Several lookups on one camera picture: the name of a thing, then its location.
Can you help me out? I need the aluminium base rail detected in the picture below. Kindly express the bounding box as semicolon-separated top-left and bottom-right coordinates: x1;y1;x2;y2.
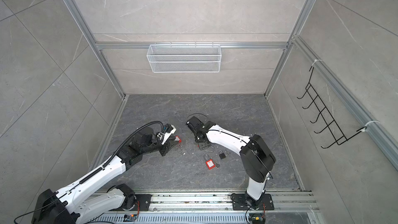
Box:
135;189;320;213

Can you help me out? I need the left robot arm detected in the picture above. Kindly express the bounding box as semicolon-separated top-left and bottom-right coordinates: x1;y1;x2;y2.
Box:
29;121;178;224

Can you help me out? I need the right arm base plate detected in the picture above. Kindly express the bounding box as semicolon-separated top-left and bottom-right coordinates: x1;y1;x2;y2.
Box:
230;193;275;211

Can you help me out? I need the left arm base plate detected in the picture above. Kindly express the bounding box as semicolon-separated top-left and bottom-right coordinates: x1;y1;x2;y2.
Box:
112;194;152;211

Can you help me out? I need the red padlock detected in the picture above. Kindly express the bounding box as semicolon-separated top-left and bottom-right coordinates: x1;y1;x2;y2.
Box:
198;143;215;152
175;136;182;153
204;154;216;170

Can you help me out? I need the white wire mesh basket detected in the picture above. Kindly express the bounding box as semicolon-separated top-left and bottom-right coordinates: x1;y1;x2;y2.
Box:
147;44;222;73

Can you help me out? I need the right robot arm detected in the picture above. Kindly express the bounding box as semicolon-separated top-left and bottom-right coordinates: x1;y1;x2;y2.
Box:
186;116;276;209

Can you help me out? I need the black wire hook rack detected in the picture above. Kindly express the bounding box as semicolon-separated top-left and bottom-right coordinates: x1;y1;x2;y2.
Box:
296;66;368;149

